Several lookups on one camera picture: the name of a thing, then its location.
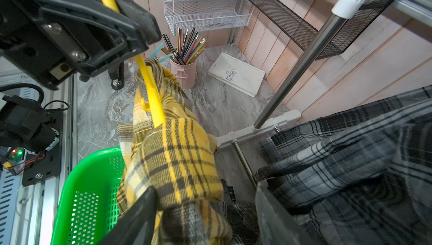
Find yellow plastic hanger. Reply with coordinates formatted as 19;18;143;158
90;0;168;128

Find green plastic basket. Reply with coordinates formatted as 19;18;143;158
51;147;125;245

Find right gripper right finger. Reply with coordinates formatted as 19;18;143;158
255;182;318;245

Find yellow plaid shirt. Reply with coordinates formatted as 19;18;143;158
117;58;234;245

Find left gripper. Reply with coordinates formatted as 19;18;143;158
1;0;162;90

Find white wire shelf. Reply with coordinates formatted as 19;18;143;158
164;0;252;35

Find teal clothespin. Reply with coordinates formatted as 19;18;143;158
148;42;173;64

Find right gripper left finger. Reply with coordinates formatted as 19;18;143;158
99;187;157;245

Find metal clothes rack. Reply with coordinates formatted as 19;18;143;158
217;0;432;188

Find pink pencil cup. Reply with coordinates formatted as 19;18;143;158
162;27;207;90

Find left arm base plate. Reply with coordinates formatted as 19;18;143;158
21;112;65;187

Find grey plaid shirt left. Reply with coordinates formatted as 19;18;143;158
254;86;432;245

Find black mesh shelf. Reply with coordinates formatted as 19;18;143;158
248;0;394;60

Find aluminium front rail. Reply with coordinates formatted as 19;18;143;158
1;75;78;245

